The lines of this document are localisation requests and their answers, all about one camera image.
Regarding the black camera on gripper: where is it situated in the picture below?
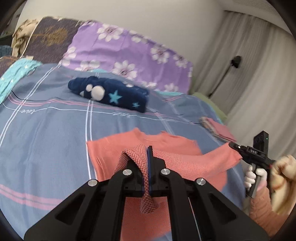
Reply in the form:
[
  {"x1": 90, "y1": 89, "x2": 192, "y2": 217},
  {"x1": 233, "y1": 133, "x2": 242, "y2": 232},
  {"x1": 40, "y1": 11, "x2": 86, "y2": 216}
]
[{"x1": 253, "y1": 131, "x2": 269, "y2": 160}]

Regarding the green pillow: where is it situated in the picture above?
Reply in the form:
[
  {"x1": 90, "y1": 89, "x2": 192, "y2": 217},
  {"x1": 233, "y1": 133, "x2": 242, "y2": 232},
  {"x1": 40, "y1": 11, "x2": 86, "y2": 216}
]
[{"x1": 193, "y1": 92, "x2": 227, "y2": 123}]

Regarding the salmon pink bear sweater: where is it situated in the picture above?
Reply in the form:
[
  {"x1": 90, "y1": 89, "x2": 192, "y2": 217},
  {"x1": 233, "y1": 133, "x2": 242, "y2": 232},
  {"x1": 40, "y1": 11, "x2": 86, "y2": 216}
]
[{"x1": 87, "y1": 128, "x2": 241, "y2": 240}]

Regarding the beige crumpled garment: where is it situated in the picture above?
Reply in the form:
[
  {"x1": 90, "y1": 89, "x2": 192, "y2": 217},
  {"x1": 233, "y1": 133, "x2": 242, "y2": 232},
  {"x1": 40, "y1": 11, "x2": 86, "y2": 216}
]
[{"x1": 11, "y1": 19, "x2": 39, "y2": 57}]

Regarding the navy star fleece blanket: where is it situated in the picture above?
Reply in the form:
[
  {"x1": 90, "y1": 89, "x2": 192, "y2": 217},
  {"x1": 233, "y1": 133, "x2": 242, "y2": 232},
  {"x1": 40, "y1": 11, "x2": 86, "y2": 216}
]
[{"x1": 68, "y1": 76, "x2": 149, "y2": 113}]

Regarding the peach quilted jacket forearm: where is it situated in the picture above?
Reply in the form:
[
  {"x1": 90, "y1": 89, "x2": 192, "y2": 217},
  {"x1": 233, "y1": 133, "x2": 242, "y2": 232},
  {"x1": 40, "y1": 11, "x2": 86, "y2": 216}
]
[{"x1": 249, "y1": 187, "x2": 289, "y2": 237}]

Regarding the white pleated curtain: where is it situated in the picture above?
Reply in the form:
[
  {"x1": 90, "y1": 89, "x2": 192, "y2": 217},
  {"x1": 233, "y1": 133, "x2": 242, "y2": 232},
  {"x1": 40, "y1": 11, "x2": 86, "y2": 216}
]
[{"x1": 190, "y1": 11, "x2": 295, "y2": 158}]

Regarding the dark deer print sheet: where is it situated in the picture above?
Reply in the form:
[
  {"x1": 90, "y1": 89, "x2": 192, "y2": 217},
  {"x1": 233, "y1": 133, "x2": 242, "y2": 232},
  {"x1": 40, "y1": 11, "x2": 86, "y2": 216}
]
[{"x1": 0, "y1": 56, "x2": 18, "y2": 77}]

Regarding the white gloved right hand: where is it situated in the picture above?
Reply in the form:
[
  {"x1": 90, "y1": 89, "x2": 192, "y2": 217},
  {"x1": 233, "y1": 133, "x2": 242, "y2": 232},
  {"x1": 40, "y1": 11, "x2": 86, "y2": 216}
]
[{"x1": 244, "y1": 164, "x2": 267, "y2": 191}]

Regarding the black floor lamp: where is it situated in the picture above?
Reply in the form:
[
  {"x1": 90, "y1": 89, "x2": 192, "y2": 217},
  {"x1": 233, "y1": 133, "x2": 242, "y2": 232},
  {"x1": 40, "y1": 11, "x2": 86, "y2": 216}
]
[{"x1": 207, "y1": 55, "x2": 242, "y2": 98}]

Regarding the cream fleece blanket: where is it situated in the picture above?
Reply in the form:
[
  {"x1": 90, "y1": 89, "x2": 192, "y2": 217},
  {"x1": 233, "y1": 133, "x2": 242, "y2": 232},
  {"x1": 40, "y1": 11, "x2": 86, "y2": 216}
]
[{"x1": 270, "y1": 155, "x2": 295, "y2": 215}]

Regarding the turquoise star cloth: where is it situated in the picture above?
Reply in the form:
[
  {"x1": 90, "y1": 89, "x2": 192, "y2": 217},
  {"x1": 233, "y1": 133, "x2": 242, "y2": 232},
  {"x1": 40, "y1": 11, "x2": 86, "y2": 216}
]
[{"x1": 0, "y1": 58, "x2": 43, "y2": 103}]

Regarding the dark tree print pillow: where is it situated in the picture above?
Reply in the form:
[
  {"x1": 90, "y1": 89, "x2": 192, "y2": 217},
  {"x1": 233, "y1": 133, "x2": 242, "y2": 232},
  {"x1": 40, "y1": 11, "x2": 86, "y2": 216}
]
[{"x1": 23, "y1": 16, "x2": 83, "y2": 64}]

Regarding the folded clothes stack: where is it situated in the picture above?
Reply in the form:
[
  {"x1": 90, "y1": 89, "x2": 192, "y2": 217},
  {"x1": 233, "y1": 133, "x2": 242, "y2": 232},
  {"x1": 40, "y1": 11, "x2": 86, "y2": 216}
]
[{"x1": 200, "y1": 116, "x2": 236, "y2": 142}]

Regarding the purple floral pillow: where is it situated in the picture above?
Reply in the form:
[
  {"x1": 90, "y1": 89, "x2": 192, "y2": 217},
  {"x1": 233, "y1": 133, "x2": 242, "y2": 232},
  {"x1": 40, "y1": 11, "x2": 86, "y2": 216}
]
[{"x1": 60, "y1": 21, "x2": 193, "y2": 93}]

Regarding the blue plaid bed cover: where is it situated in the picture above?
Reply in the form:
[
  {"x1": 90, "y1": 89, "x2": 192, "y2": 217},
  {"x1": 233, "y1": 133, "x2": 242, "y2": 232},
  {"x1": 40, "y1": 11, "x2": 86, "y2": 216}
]
[{"x1": 1, "y1": 64, "x2": 222, "y2": 237}]

